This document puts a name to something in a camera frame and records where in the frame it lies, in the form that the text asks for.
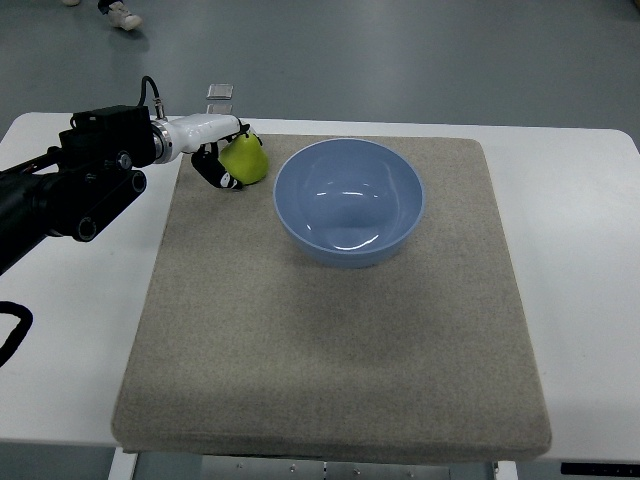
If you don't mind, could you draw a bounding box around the black white robot left hand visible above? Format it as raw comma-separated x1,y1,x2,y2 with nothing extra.
151,114,259,190

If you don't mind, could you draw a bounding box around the green pear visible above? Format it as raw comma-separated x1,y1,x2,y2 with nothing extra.
219,133,269,185

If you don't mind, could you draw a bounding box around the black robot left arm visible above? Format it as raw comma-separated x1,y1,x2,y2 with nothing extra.
1,105,156,272

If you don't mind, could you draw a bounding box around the blue bowl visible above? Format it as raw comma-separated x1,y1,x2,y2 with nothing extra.
273,138,426,268

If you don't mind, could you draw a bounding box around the lower metal floor plate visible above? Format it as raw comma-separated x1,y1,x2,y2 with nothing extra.
206,103,233,115

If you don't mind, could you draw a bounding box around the metal floor plate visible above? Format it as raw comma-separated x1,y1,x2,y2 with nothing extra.
206,103,233,115
206,83,234,100

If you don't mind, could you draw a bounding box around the upper metal floor plate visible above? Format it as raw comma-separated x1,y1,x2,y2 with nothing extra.
206,83,234,100

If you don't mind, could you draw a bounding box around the white shoe of person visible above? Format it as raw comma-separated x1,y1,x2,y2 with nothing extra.
98,0,143,32

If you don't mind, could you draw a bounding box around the beige felt mat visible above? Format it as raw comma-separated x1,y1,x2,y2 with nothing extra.
112,137,552,464

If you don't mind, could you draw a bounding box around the black cable loop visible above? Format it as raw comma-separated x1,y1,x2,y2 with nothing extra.
0,300,35,369

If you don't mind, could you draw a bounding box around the metal table frame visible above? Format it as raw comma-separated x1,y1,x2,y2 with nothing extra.
108,448,519,479

